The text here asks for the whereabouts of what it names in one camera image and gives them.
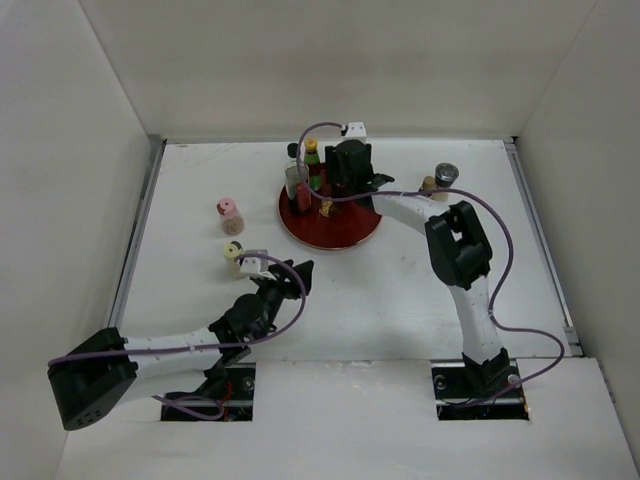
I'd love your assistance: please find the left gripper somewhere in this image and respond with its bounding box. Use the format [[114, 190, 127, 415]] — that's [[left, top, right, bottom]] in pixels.
[[255, 259, 312, 342]]

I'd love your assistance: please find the green label sauce bottle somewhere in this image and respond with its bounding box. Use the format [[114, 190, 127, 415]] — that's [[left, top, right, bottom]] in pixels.
[[303, 137, 323, 193]]

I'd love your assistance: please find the tall dark soy sauce bottle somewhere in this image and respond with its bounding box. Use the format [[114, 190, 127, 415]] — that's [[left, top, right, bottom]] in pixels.
[[284, 142, 311, 215]]

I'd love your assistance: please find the yellow cap spice shaker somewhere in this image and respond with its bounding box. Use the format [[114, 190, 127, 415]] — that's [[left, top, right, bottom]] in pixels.
[[223, 240, 247, 278]]

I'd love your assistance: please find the pink cap spice shaker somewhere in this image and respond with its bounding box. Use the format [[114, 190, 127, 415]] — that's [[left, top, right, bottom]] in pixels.
[[216, 197, 245, 236]]

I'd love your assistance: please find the small yellow label bottle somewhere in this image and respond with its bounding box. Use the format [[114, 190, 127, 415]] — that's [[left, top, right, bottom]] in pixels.
[[420, 175, 437, 192]]

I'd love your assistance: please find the grey cap pepper grinder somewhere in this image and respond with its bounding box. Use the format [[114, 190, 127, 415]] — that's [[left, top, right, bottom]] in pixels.
[[432, 162, 459, 202]]

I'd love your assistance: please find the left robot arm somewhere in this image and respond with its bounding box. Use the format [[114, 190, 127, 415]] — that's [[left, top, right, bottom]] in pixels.
[[47, 251, 314, 432]]

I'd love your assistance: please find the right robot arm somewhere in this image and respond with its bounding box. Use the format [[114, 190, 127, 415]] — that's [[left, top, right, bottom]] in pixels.
[[325, 139, 513, 397]]

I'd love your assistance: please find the red round lacquer tray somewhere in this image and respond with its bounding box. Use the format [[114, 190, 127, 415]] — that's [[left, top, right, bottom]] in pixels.
[[278, 186, 381, 251]]

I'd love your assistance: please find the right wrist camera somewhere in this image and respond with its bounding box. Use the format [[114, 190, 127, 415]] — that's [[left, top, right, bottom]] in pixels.
[[340, 121, 367, 143]]

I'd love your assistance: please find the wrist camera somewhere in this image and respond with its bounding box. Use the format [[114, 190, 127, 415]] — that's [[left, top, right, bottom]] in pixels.
[[340, 121, 367, 143], [236, 250, 272, 279]]

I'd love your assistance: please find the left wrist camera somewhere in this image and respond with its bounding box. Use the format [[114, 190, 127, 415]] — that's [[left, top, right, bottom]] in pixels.
[[236, 250, 272, 279]]

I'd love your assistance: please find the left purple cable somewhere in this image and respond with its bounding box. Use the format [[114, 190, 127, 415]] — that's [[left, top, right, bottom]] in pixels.
[[47, 253, 307, 420]]

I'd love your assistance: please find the purple cable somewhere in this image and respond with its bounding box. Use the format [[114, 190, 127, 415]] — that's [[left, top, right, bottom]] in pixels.
[[298, 122, 566, 409], [47, 253, 307, 420]]

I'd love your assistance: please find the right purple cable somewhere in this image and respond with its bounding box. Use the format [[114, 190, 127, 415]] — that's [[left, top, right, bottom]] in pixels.
[[298, 122, 566, 409]]

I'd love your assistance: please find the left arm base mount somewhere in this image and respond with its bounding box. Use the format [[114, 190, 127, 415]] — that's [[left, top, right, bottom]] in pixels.
[[160, 363, 257, 422]]

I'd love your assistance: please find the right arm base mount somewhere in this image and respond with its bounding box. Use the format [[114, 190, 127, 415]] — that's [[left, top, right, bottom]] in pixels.
[[431, 348, 529, 421]]

